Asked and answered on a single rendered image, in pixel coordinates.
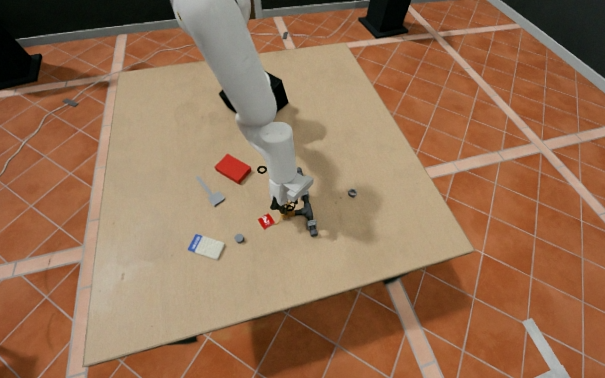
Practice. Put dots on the red flat block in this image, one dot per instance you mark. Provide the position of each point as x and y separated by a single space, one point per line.
233 169

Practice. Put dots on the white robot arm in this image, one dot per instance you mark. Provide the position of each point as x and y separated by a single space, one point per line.
220 33

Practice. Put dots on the red tag with gold chain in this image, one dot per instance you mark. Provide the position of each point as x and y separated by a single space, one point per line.
267 221

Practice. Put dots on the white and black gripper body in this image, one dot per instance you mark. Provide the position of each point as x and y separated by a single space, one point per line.
279 191

